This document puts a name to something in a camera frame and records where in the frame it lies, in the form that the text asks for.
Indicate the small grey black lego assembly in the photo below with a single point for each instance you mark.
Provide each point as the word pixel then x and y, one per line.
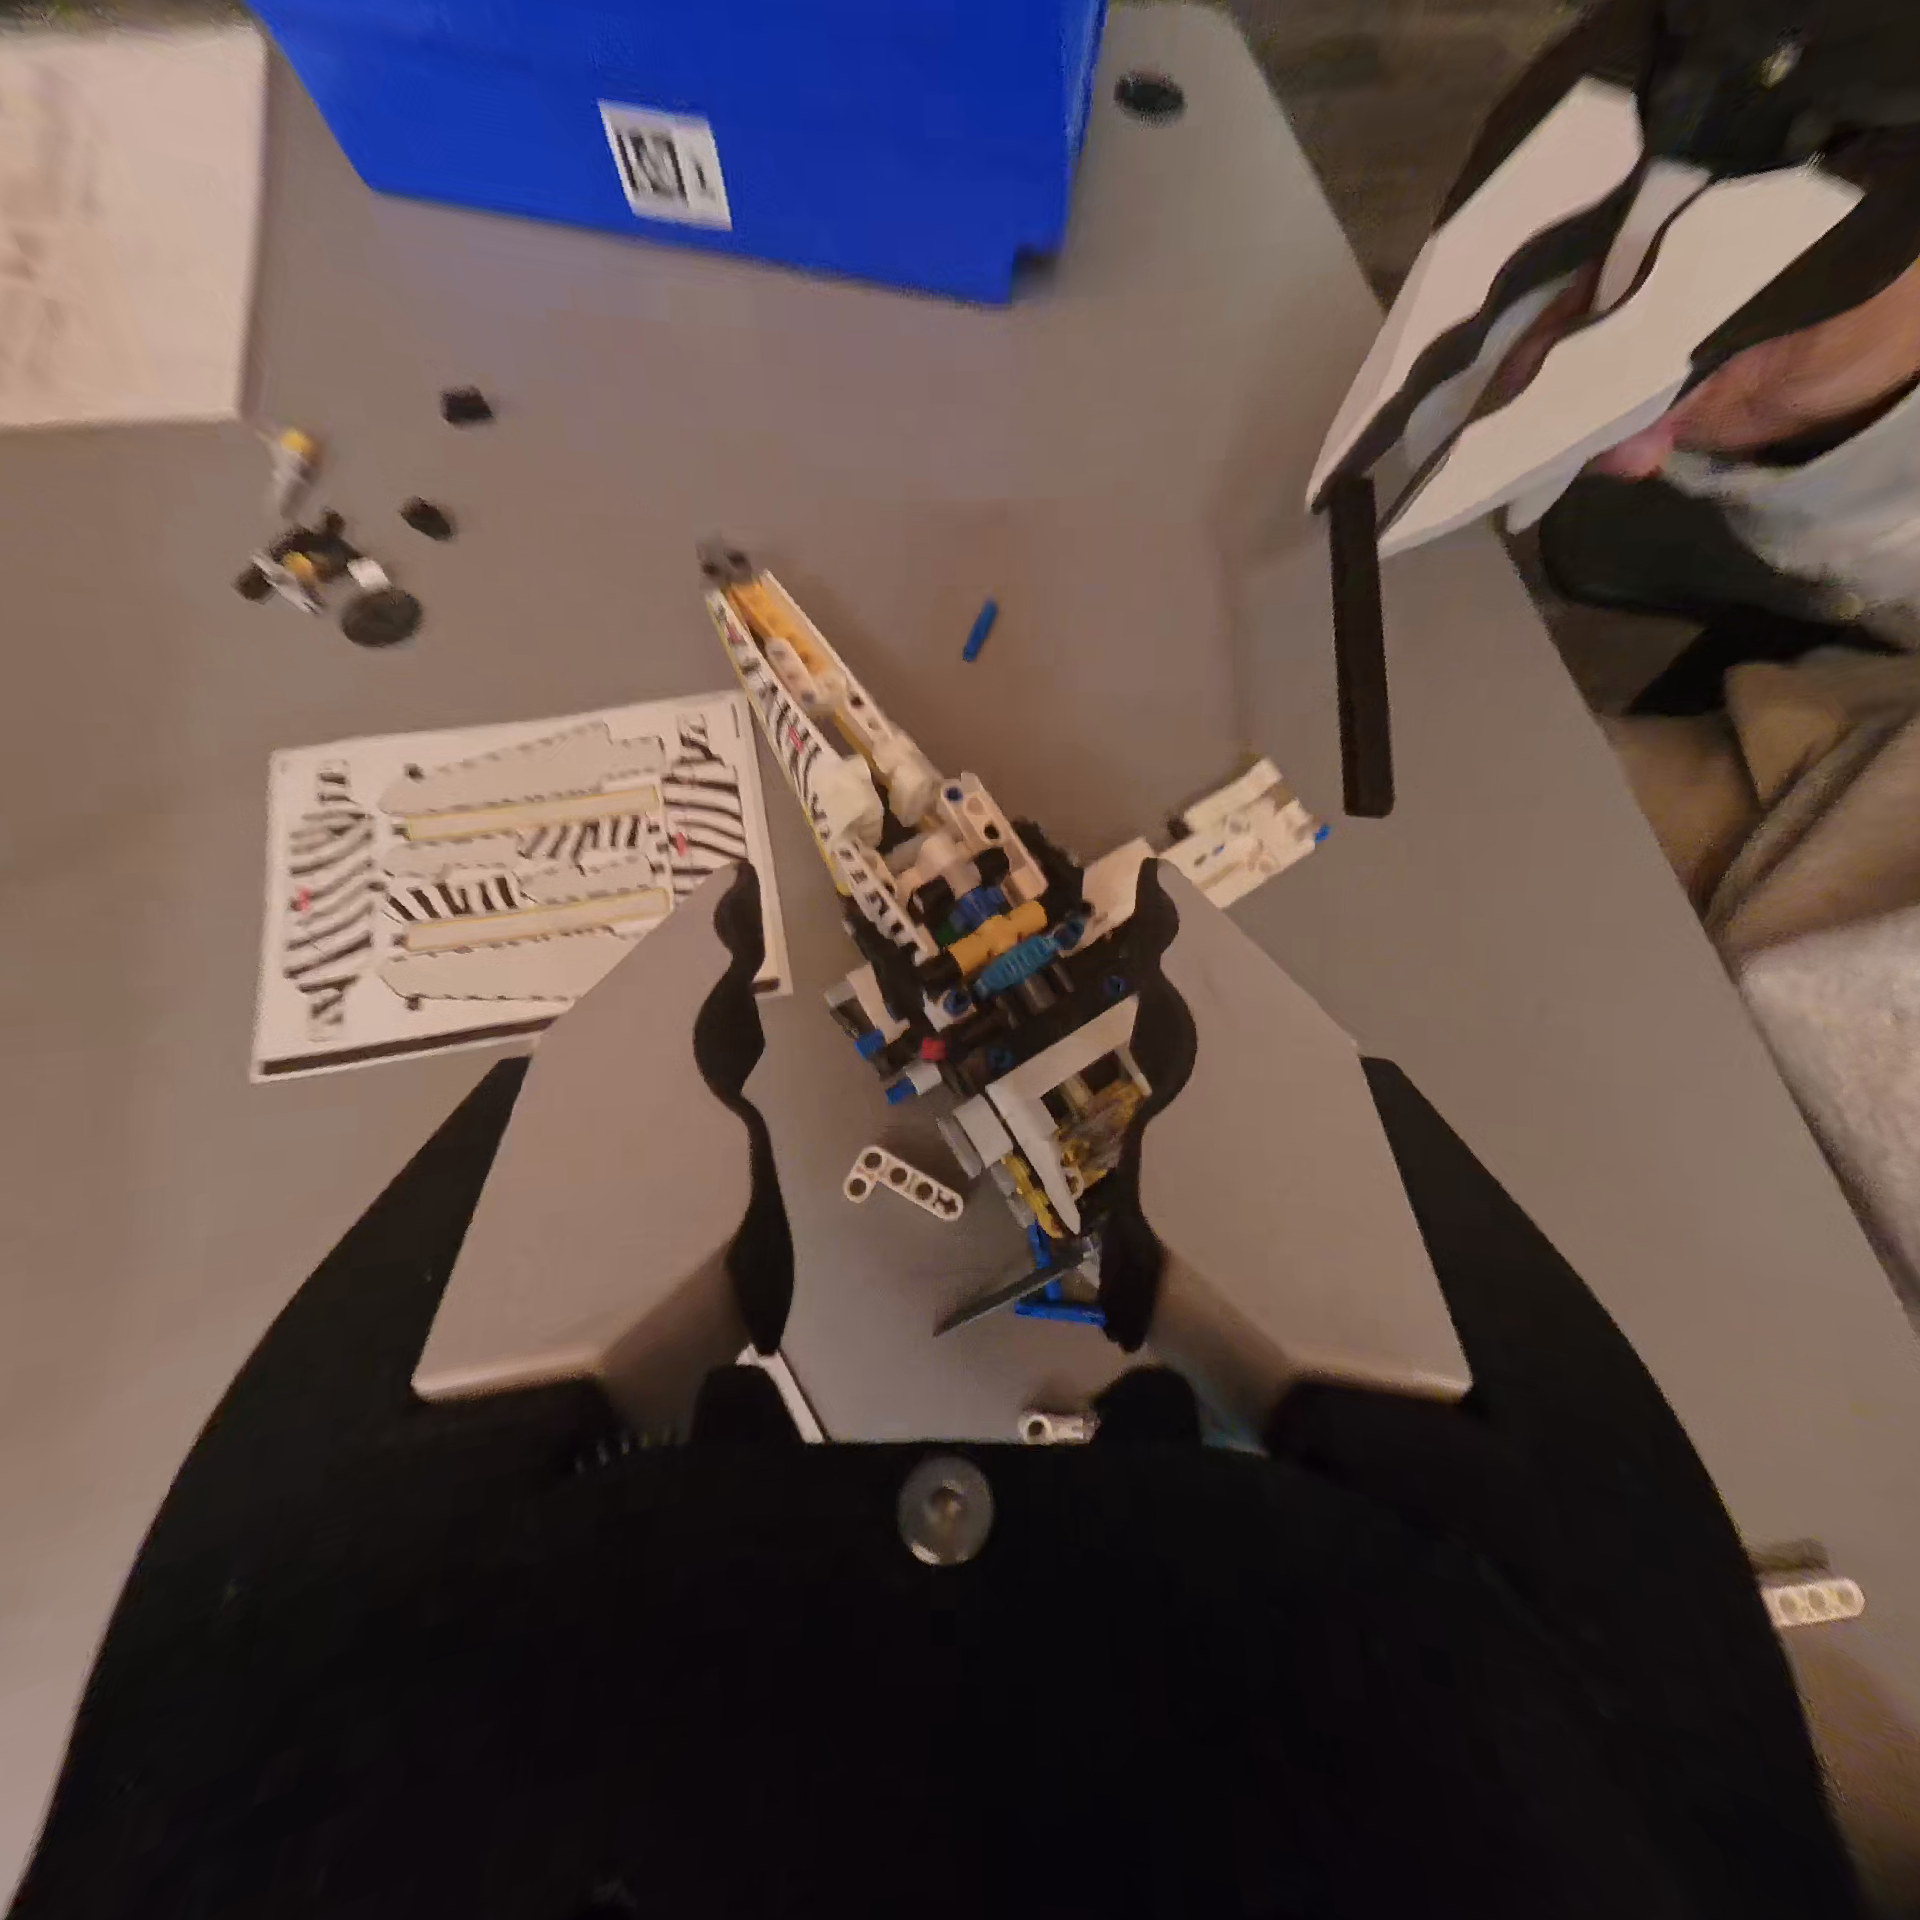
pixel 306 558

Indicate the white lego skid assembly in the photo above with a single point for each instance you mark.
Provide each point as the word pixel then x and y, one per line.
pixel 1243 832

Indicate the blue lego pin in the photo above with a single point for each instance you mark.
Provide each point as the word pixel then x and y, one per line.
pixel 978 629

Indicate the zebra sticker sheet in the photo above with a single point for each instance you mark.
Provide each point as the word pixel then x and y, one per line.
pixel 494 886

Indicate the person's right hand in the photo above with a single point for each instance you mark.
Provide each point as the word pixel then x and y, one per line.
pixel 1800 389

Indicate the blue plastic bin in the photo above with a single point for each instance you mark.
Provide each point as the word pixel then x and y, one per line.
pixel 750 120

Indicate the long black lego beam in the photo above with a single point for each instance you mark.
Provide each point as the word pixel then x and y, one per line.
pixel 1361 662

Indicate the short white lego beam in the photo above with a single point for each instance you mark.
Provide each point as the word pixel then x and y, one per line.
pixel 1811 1598

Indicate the white angled lego beam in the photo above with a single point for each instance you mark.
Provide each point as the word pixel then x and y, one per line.
pixel 902 1181

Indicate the small grey yellow lego piece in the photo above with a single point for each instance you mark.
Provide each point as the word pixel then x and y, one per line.
pixel 293 458

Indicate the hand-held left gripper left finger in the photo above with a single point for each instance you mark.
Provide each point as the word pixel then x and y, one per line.
pixel 586 1230

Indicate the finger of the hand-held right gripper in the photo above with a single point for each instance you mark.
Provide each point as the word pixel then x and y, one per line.
pixel 1483 224
pixel 1650 330

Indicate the white paper sheet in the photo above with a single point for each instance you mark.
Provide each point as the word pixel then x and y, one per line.
pixel 120 224

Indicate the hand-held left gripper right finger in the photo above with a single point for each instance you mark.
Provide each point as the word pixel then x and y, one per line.
pixel 1305 1230

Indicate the zebra striped lego helicopter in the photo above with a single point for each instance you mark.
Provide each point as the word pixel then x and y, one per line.
pixel 961 932

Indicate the small black knob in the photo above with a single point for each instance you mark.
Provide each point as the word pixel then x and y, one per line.
pixel 466 405
pixel 427 518

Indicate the black round table grommet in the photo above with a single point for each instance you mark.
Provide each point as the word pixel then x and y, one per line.
pixel 1149 93

